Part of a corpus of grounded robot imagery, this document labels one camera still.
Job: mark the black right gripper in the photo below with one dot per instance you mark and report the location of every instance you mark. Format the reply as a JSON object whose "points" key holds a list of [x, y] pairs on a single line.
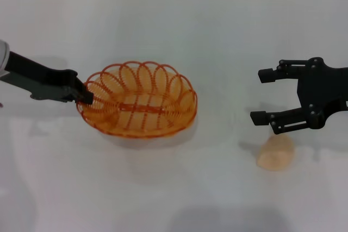
{"points": [[323, 90]]}

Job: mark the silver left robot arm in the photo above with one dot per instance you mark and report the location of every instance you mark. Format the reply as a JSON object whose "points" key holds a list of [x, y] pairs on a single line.
{"points": [[3, 55]]}

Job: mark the orange woven plastic basket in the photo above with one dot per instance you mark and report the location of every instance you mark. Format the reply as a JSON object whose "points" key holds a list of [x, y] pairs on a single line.
{"points": [[141, 108]]}

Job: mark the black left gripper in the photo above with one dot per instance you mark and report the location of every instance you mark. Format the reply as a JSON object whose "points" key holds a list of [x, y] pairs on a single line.
{"points": [[40, 80]]}

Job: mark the beige bread roll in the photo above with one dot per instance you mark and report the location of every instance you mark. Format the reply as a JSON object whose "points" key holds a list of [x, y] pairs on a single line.
{"points": [[276, 153]]}

